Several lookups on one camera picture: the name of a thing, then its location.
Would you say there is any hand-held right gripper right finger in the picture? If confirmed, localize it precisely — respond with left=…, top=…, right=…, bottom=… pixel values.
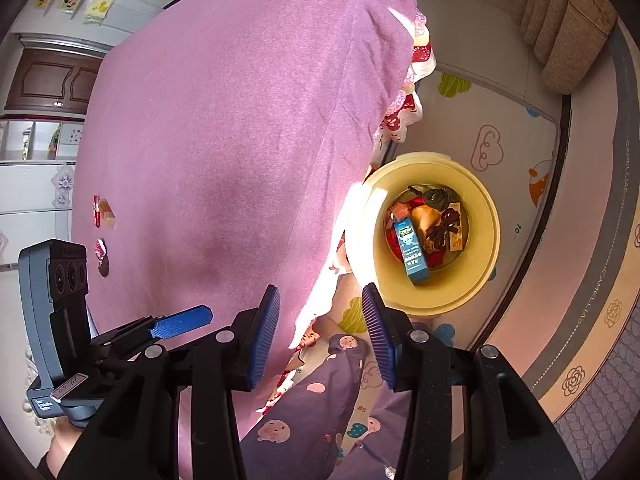
left=361, top=282, right=583, bottom=480

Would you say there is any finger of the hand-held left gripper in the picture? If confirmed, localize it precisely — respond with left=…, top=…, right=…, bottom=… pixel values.
left=107, top=304, right=214, bottom=348

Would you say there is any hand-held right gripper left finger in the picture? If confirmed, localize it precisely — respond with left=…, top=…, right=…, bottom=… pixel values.
left=57, top=284, right=282, bottom=480

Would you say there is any blue carton box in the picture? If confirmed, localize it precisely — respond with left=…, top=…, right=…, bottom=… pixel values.
left=393, top=219, right=432, bottom=287

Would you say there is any red zip pouch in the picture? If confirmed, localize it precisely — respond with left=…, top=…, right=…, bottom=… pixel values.
left=383, top=199, right=451, bottom=269

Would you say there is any orange drawstring pouch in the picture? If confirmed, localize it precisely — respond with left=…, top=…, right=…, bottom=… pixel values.
left=410, top=204, right=445, bottom=247

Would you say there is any gold carton box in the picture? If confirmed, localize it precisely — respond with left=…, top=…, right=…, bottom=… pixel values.
left=446, top=202, right=465, bottom=252

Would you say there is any dark cloth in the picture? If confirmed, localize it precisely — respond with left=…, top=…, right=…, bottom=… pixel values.
left=407, top=184, right=457, bottom=212

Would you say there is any yellow plastic bucket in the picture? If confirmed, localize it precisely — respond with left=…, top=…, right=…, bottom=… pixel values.
left=349, top=152, right=502, bottom=319

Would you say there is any person's left forearm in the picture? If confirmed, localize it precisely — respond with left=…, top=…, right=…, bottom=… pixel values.
left=36, top=416, right=94, bottom=480

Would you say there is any person's purple pajama leg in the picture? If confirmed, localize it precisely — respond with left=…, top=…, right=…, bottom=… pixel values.
left=239, top=332, right=417, bottom=480

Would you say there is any white wardrobe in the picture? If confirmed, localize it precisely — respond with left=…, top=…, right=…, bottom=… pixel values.
left=0, top=159, right=77, bottom=267

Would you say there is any red white crumpled wrapper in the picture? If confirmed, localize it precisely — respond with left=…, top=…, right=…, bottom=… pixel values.
left=94, top=238, right=111, bottom=279

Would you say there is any amber bottle with gold cap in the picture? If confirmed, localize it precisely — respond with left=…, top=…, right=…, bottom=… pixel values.
left=97, top=198, right=119, bottom=231

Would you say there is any white flower print cabinet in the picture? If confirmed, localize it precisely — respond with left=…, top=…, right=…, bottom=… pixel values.
left=0, top=119, right=87, bottom=162

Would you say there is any red white floral bed skirt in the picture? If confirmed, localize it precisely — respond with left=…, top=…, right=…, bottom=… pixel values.
left=270, top=7, right=438, bottom=413

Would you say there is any beige grey flower rug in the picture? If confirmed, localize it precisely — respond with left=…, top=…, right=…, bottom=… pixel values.
left=467, top=15, right=640, bottom=480

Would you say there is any brown wooden door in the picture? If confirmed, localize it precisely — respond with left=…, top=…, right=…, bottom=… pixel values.
left=4, top=47, right=104, bottom=117

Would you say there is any cloud print play mat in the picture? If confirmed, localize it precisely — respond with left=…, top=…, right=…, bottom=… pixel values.
left=335, top=71, right=572, bottom=480

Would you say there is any white shelf cabinet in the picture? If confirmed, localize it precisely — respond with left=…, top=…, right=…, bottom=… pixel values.
left=9, top=0, right=166, bottom=55

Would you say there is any yellow picture book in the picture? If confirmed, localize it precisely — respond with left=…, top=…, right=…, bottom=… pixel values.
left=83, top=0, right=119, bottom=26

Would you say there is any beige textured curtain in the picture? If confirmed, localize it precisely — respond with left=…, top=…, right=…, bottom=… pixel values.
left=509, top=0, right=620, bottom=97

